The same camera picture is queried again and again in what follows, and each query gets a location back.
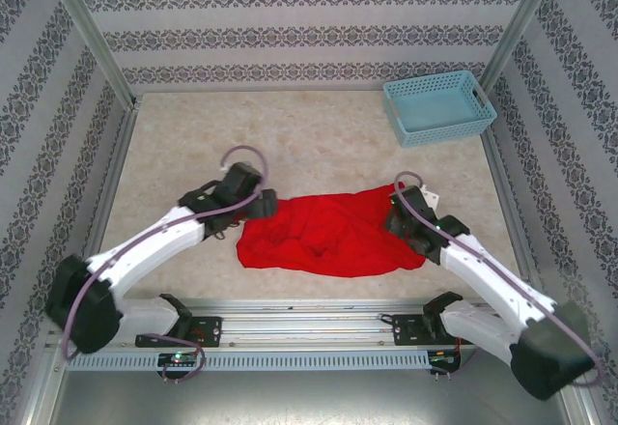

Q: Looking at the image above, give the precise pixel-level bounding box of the grey sheet metal panel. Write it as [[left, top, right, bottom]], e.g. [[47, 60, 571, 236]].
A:
[[28, 347, 593, 425]]

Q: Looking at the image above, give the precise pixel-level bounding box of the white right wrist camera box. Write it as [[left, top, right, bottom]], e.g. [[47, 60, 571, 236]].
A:
[[418, 184, 443, 213]]

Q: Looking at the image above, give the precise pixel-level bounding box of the aluminium right frame post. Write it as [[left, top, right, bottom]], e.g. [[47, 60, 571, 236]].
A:
[[477, 0, 564, 102]]

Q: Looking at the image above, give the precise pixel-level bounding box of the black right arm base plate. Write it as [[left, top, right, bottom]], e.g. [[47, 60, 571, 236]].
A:
[[391, 312, 479, 348]]

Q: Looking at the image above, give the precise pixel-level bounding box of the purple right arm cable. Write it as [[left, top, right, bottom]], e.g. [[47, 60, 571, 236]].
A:
[[393, 170, 606, 387]]

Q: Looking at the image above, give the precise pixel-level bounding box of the aluminium left frame post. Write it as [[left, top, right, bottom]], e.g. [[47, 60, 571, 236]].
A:
[[41, 0, 141, 110]]

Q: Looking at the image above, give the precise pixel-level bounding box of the aluminium frame post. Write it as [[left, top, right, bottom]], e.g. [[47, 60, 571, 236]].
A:
[[477, 0, 564, 102], [41, 0, 141, 110]]

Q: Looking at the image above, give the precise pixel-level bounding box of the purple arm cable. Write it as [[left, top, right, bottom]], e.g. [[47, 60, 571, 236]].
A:
[[393, 170, 606, 387], [62, 146, 269, 385]]

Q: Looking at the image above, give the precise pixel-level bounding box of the aluminium mounting rail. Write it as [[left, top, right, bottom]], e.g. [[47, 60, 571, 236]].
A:
[[45, 298, 569, 349]]

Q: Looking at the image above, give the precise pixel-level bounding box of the aluminium right table side rail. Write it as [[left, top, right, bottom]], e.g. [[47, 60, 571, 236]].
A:
[[482, 129, 549, 310]]

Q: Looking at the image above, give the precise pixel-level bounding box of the grey slotted cable duct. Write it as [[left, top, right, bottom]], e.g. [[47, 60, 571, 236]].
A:
[[65, 351, 431, 372]]

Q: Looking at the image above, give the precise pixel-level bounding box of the aluminium table side rail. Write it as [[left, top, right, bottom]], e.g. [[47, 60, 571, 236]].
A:
[[65, 100, 141, 313], [482, 129, 549, 310]]

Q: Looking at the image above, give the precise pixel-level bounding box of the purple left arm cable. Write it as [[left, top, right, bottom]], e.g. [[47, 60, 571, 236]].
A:
[[62, 146, 269, 385]]

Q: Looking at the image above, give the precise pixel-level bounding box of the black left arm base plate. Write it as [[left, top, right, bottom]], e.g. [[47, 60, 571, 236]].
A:
[[134, 316, 223, 349]]

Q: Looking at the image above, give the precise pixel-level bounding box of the red t-shirt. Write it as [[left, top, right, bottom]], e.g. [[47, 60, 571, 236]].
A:
[[236, 184, 427, 279]]

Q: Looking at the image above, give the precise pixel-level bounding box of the light blue plastic basket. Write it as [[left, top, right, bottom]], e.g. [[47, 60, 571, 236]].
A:
[[382, 70, 498, 149]]

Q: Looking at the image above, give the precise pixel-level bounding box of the aluminium left table side rail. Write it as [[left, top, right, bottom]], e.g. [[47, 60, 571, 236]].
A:
[[65, 100, 141, 313]]

